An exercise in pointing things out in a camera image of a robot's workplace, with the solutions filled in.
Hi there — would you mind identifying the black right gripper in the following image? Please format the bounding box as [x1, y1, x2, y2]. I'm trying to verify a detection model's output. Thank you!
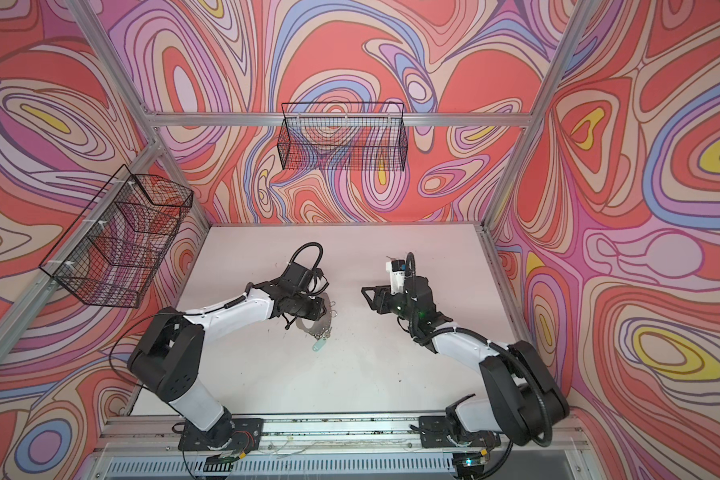
[361, 285, 418, 323]

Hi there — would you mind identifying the mint green key tag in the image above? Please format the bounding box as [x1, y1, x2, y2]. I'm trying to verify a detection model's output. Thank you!
[312, 338, 327, 352]

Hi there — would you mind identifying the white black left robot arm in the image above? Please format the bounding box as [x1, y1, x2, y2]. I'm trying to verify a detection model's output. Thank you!
[127, 242, 329, 450]

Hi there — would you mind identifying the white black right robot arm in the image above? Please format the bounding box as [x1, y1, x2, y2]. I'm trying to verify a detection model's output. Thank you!
[361, 253, 570, 447]

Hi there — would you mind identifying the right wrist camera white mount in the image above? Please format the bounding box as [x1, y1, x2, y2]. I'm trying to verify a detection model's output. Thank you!
[386, 259, 406, 295]

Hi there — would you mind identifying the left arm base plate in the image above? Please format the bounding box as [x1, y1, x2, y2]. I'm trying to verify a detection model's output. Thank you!
[178, 418, 264, 453]

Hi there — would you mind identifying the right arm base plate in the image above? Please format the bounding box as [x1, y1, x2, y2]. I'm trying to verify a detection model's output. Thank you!
[410, 415, 501, 450]

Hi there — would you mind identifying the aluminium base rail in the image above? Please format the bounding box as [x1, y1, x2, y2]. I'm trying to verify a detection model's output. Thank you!
[77, 411, 605, 479]

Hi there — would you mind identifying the black wire basket back wall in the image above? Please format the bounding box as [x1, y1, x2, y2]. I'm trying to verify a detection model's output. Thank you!
[277, 101, 409, 172]

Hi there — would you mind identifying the black wire basket wall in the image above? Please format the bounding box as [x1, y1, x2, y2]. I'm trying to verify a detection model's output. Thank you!
[277, 101, 409, 172]
[39, 166, 194, 309]

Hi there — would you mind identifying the black wire basket left wall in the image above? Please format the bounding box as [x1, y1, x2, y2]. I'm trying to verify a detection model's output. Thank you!
[39, 166, 194, 309]

